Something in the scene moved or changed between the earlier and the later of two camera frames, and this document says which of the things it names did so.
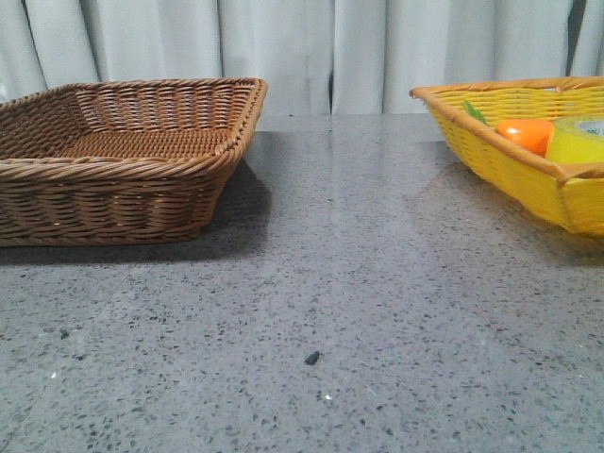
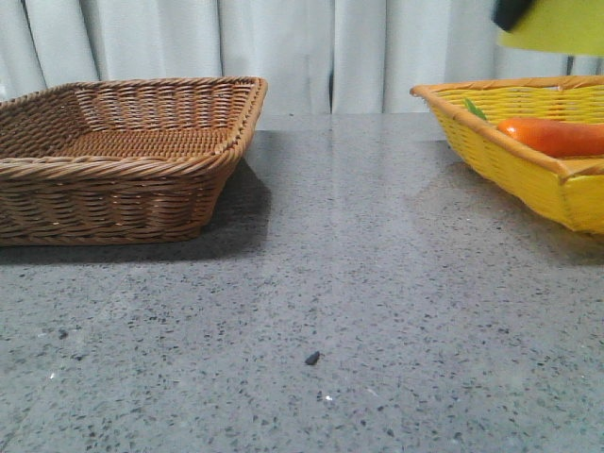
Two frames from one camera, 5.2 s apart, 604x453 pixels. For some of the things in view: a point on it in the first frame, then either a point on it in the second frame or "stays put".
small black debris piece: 313,358 stays put
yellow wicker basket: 468,114 stays put
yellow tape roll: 577,140 -> 567,26
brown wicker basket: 120,161 stays put
